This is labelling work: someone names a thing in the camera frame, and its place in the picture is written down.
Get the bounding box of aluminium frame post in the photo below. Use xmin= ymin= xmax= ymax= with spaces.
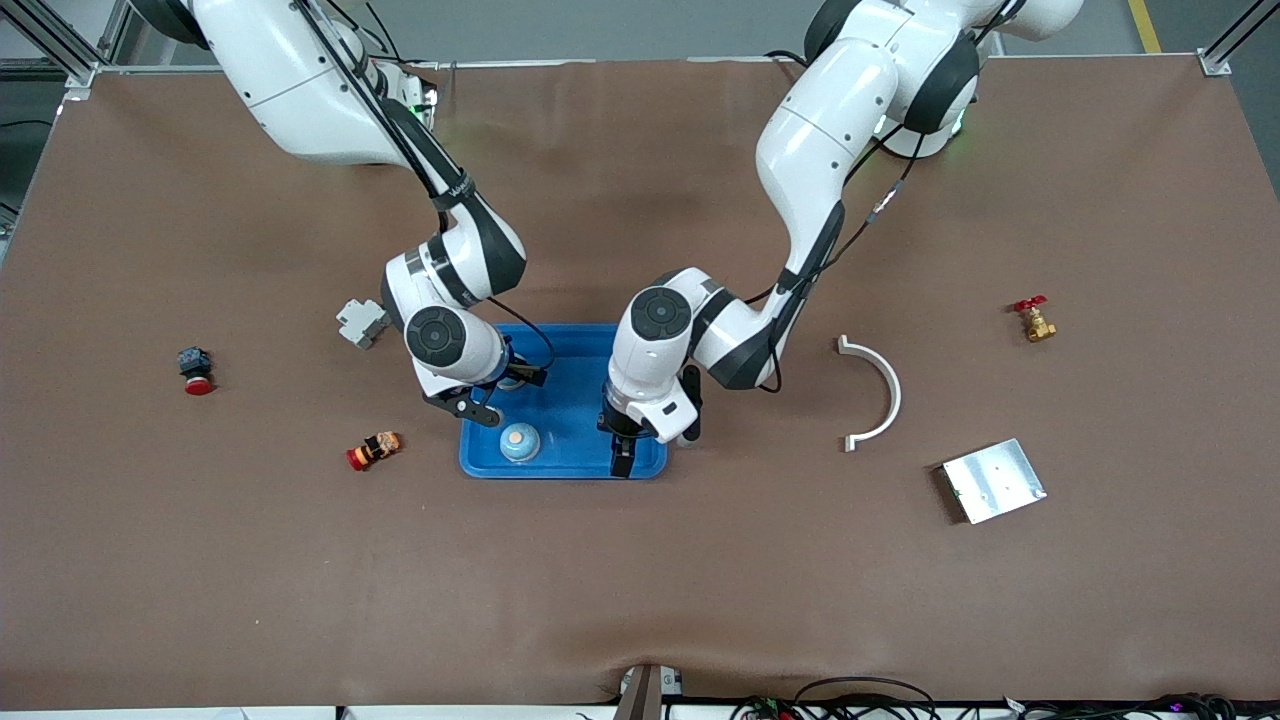
xmin=0 ymin=0 xmax=136 ymax=89
xmin=1198 ymin=0 xmax=1280 ymax=77

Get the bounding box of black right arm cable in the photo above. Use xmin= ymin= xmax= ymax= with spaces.
xmin=295 ymin=0 xmax=557 ymax=376

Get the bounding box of square aluminium plate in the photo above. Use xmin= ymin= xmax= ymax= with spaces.
xmin=940 ymin=437 xmax=1049 ymax=526

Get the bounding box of tangled cable bundle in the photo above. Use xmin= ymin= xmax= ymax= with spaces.
xmin=730 ymin=690 xmax=1280 ymax=720

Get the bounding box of grey metal mount bracket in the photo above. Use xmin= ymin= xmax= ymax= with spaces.
xmin=612 ymin=663 xmax=686 ymax=720

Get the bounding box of red yellow emergency stop button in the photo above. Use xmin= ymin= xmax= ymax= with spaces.
xmin=346 ymin=430 xmax=403 ymax=473

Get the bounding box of brown table cover sheet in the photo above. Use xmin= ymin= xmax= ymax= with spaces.
xmin=0 ymin=55 xmax=1280 ymax=709

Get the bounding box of red mushroom pushbutton black base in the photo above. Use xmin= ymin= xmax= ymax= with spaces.
xmin=177 ymin=346 xmax=216 ymax=397

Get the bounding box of white circuit breaker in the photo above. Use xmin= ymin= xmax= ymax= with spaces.
xmin=335 ymin=299 xmax=391 ymax=351

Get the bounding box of brass valve red handle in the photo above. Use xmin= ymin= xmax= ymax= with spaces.
xmin=1012 ymin=296 xmax=1058 ymax=344

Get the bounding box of blue plastic tray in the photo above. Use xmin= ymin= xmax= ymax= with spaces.
xmin=458 ymin=322 xmax=669 ymax=481

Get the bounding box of white curved plastic bracket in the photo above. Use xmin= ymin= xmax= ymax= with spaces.
xmin=836 ymin=335 xmax=903 ymax=453

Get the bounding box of black looped cable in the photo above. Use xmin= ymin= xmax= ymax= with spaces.
xmin=795 ymin=677 xmax=936 ymax=720

